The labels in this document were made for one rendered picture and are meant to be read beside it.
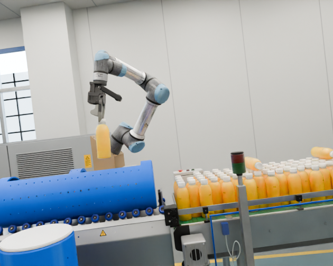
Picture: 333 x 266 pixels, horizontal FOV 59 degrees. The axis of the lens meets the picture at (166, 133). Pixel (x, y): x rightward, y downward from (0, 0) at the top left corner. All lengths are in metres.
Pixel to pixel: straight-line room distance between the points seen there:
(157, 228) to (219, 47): 3.44
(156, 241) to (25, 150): 2.32
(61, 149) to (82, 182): 1.83
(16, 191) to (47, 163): 1.79
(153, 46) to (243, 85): 1.50
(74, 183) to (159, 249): 0.60
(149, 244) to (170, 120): 2.97
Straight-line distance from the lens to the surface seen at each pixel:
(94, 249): 1.75
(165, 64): 4.57
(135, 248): 1.74
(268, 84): 4.68
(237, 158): 1.40
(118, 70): 1.65
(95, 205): 1.67
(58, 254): 1.27
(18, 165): 3.72
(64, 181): 1.71
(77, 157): 3.42
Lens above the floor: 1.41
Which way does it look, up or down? 1 degrees down
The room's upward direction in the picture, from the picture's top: 7 degrees counter-clockwise
